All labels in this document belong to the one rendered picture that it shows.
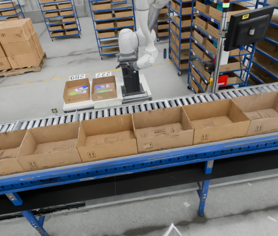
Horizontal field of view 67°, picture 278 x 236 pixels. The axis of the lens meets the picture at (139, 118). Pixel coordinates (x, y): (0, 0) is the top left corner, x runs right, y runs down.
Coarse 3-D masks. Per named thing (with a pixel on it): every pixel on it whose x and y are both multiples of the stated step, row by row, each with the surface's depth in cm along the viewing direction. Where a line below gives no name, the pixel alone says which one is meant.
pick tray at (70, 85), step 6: (84, 78) 264; (66, 84) 261; (72, 84) 265; (78, 84) 267; (84, 84) 268; (66, 90) 255; (72, 90) 260; (66, 96) 232; (72, 96) 234; (78, 96) 235; (84, 96) 236; (66, 102) 237; (72, 102) 238
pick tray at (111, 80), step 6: (96, 78) 262; (102, 78) 263; (108, 78) 264; (114, 78) 265; (96, 84) 266; (102, 84) 266; (114, 84) 263; (96, 90) 255; (114, 90) 232; (96, 96) 234; (102, 96) 235; (108, 96) 236; (114, 96) 237
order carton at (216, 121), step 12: (192, 108) 166; (204, 108) 168; (216, 108) 169; (228, 108) 169; (192, 120) 173; (204, 120) 172; (216, 120) 170; (228, 120) 169; (240, 120) 155; (204, 132) 143; (216, 132) 144; (228, 132) 146; (240, 132) 148; (192, 144) 150
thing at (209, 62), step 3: (210, 60) 215; (204, 63) 213; (207, 63) 211; (210, 63) 211; (213, 63) 212; (204, 66) 213; (207, 66) 213; (210, 66) 213; (213, 66) 214; (207, 69) 218; (210, 69) 217
